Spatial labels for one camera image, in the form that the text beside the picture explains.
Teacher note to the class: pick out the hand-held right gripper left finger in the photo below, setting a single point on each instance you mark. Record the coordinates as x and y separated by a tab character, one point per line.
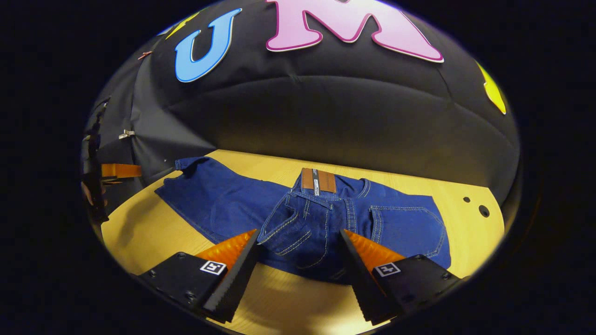
233	284

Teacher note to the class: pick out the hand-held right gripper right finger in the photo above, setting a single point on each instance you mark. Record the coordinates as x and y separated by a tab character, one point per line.
363	284

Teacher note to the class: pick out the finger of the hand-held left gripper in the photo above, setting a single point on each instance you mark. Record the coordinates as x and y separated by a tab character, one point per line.
121	170

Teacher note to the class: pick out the blue denim jeans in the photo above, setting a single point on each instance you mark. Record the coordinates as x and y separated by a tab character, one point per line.
223	204

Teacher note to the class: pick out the silver metal clip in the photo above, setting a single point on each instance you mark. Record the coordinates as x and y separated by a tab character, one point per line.
126	135

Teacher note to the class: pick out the red clip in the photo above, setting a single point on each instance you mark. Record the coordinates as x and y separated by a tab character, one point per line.
145	55

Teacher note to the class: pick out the black backdrop cloth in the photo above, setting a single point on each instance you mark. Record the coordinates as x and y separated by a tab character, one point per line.
326	102

